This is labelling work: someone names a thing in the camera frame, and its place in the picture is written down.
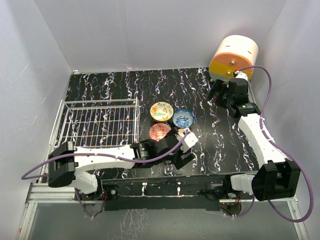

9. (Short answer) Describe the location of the red patterned bowl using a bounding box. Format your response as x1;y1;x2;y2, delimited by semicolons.
149;123;172;142

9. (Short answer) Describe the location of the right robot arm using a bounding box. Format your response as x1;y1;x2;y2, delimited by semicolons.
207;78;301;201

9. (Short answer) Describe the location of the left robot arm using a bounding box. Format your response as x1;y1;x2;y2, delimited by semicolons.
48;128;198;200

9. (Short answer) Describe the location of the blue floral bowl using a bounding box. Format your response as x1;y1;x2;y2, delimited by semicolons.
172;108;196;129

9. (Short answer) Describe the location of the yellow floral bowl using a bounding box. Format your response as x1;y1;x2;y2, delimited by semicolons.
150;101;174;123

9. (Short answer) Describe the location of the round pastel drawer cabinet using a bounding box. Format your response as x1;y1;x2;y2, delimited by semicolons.
208;35;259;82

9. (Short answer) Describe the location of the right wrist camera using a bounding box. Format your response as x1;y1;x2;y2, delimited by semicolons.
233;70;249;82

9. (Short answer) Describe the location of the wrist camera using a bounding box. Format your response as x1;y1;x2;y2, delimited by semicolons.
233;70;249;82
176;128;198;153

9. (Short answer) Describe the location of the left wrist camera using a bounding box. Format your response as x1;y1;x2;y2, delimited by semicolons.
176;128;198;153

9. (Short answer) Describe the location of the white wire dish rack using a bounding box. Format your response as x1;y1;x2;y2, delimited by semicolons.
49;98;140;149

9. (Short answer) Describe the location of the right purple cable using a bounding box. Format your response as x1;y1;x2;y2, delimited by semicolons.
234;65;315;223

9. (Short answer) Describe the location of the aluminium frame rail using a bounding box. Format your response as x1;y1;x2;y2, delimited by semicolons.
17;165;75;240

